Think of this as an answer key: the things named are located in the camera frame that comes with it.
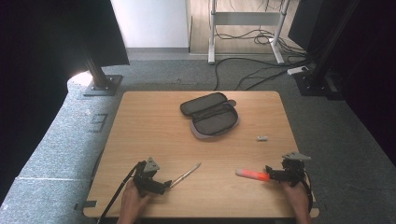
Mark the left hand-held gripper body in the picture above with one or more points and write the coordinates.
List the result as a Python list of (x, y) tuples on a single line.
[(146, 183)]

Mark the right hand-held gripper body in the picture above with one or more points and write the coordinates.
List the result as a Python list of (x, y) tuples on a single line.
[(292, 174)]

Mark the orange highlighter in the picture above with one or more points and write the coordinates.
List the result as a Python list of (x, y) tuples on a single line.
[(252, 174)]

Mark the silver pen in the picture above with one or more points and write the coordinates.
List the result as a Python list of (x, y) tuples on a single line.
[(186, 174)]

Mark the small grey eraser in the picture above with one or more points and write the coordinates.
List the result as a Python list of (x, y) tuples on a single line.
[(262, 138)]

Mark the black pencil case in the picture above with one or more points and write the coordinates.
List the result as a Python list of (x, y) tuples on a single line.
[(214, 121)]

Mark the person's left hand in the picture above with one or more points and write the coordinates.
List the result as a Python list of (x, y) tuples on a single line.
[(132, 202)]

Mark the person's right hand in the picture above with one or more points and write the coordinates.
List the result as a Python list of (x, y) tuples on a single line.
[(299, 199)]

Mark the round grey table grommet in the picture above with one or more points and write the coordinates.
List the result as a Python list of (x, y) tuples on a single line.
[(233, 101)]

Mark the grey floor socket cover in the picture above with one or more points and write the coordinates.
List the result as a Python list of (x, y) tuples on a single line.
[(98, 122)]

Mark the black metal stand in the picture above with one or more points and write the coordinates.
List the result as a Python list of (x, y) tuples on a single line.
[(316, 84)]

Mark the white power strip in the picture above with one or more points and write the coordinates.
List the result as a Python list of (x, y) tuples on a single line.
[(297, 70)]

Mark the dark metal stand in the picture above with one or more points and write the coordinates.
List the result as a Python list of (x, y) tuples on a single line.
[(101, 84)]

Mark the black curtain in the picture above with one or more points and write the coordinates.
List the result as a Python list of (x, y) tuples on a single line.
[(373, 77), (37, 77)]

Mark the black monitor panel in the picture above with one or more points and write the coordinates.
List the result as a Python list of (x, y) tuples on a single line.
[(303, 28)]

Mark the white desk frame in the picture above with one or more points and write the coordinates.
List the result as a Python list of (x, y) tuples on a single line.
[(246, 18)]

